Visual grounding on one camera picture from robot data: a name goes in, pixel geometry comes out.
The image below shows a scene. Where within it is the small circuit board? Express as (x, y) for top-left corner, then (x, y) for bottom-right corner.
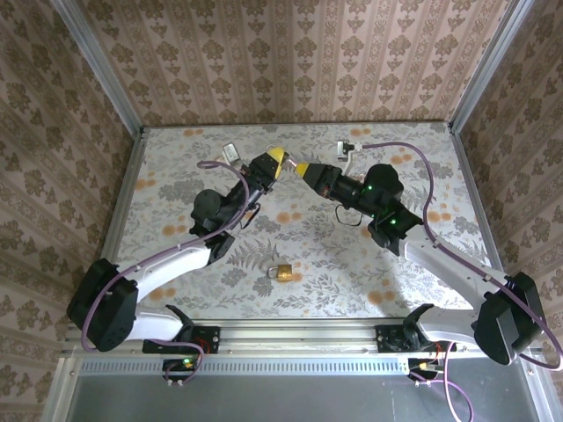
(162, 358), (200, 389)
(406, 358), (444, 389)

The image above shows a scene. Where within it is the aluminium side rail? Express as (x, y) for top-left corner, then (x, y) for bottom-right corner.
(107, 126), (147, 263)
(448, 125), (519, 321)

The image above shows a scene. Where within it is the aluminium front rail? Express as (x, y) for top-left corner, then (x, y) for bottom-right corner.
(61, 319), (540, 355)

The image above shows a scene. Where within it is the left small circuit board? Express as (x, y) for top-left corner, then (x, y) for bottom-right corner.
(162, 358), (200, 389)

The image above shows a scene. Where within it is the brass padlock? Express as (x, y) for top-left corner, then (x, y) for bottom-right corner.
(267, 262), (296, 282)

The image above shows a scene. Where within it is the left aluminium side rail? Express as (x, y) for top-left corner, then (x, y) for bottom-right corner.
(107, 126), (147, 263)

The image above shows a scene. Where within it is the right aluminium side rail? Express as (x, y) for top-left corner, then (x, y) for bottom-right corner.
(448, 125), (519, 321)

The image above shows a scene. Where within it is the grey slotted cable duct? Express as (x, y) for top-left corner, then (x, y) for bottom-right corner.
(77, 354), (413, 375)

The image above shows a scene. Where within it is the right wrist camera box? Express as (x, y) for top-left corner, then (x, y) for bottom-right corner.
(336, 139), (358, 177)

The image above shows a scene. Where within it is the right aluminium corner post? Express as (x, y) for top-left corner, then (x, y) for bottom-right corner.
(448, 0), (536, 133)

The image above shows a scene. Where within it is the right thin black wire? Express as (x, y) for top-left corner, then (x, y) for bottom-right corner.
(333, 204), (367, 229)

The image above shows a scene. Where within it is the left aluminium corner post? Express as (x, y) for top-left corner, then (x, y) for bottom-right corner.
(48, 0), (146, 135)

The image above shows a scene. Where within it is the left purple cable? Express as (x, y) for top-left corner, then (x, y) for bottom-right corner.
(81, 158), (256, 388)

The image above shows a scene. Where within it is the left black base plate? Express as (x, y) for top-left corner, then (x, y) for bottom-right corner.
(141, 325), (221, 355)

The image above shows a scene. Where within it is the grey metal panel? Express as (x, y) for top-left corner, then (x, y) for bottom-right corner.
(65, 373), (543, 422)

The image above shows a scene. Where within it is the purple cable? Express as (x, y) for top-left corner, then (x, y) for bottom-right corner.
(81, 158), (256, 388)
(358, 141), (563, 422)

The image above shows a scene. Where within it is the thin black wire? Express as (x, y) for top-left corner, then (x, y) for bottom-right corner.
(237, 204), (261, 230)
(333, 204), (367, 229)

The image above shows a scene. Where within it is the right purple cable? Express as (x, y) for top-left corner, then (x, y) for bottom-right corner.
(358, 141), (563, 422)

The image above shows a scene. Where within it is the right small circuit board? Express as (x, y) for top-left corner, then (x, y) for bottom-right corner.
(406, 358), (444, 389)

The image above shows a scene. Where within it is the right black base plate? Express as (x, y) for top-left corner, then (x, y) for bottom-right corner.
(376, 324), (458, 354)

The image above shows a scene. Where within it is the aluminium corner post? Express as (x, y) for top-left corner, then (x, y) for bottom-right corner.
(448, 0), (536, 133)
(48, 0), (146, 135)

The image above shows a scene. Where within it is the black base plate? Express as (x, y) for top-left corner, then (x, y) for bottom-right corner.
(141, 325), (221, 355)
(376, 324), (458, 354)

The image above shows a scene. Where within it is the left thin black wire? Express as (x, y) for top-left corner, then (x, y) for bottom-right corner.
(237, 204), (261, 230)

